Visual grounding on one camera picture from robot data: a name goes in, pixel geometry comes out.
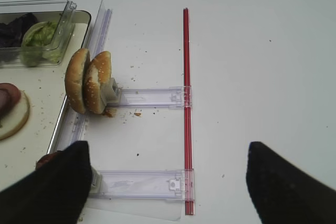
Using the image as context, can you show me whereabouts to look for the sesame bun inner half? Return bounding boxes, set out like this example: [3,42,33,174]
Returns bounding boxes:
[83,51,112,114]

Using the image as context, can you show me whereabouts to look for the clear lower right pusher track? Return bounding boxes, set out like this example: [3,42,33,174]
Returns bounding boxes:
[89,169,194,202]

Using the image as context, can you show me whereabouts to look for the silver metal tray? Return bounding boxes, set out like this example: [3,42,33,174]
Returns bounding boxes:
[0,10,92,172]

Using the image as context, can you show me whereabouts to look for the sesame bun outer half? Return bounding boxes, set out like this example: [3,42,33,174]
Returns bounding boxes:
[65,48,90,114]

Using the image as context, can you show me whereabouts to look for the clear plastic lettuce container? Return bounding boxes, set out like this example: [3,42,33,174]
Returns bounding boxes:
[1,0,77,68]

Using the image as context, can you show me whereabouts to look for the sesame bun half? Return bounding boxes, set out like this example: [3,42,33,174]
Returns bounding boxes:
[83,51,112,114]
[65,48,90,114]

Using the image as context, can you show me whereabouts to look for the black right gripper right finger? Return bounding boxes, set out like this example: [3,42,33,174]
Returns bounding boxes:
[246,142,335,223]

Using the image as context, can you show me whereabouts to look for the red right rail strip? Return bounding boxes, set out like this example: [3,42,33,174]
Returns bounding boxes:
[183,8,194,216]

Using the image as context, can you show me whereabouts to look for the purple cabbage leaves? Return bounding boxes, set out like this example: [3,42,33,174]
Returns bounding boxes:
[1,13,38,48]

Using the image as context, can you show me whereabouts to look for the sliced sausage stack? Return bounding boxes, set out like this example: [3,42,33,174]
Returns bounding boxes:
[35,151,62,170]

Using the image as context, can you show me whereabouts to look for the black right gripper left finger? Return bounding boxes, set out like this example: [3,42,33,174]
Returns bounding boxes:
[1,141,92,223]

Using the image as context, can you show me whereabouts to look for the clear upper right pusher track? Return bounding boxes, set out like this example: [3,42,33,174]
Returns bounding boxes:
[102,83,192,109]

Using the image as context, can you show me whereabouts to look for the clear pusher track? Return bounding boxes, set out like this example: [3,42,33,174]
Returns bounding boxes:
[89,169,194,202]
[102,83,192,109]

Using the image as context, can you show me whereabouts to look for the sausage slice on bun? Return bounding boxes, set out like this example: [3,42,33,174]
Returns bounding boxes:
[1,83,21,117]

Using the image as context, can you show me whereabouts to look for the green lettuce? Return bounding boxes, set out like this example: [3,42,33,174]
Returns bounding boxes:
[20,22,62,67]

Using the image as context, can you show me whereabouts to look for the bottom bun slice on tray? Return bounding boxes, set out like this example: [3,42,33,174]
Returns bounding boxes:
[1,90,30,140]

